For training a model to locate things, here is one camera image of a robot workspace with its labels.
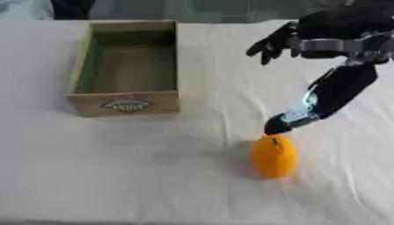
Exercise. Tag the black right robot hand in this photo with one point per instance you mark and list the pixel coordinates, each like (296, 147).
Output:
(343, 85)

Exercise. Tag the tan cardboard box green inside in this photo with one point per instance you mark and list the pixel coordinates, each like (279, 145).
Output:
(126, 70)

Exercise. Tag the orange toy fruit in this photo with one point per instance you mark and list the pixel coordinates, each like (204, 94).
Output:
(274, 159)

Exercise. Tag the person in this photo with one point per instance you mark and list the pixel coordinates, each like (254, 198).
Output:
(72, 8)

